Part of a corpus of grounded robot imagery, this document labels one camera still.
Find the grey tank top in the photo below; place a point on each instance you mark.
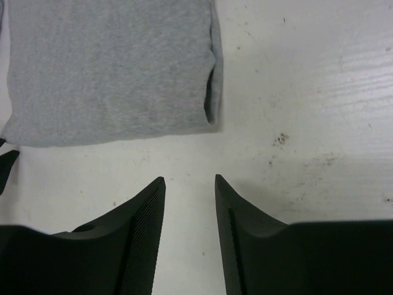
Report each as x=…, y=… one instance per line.
x=92, y=72

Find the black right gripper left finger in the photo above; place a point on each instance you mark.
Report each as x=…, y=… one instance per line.
x=115, y=253

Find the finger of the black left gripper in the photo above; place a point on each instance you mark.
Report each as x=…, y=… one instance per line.
x=7, y=161

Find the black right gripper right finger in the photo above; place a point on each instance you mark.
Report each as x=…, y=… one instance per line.
x=261, y=255

